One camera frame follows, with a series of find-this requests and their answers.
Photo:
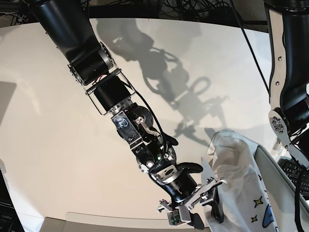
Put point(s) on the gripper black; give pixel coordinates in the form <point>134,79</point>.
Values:
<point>195,200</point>

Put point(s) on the white graphic t-shirt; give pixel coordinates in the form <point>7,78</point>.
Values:
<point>244,197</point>

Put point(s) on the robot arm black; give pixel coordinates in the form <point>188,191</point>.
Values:
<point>288,27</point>
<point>68,25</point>

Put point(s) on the beige partition panel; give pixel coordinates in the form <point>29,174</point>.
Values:
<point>280,190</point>

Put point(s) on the clear tape dispenser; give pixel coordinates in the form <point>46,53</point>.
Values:
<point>278,147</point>

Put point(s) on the black computer keyboard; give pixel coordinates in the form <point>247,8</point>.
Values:
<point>291,169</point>

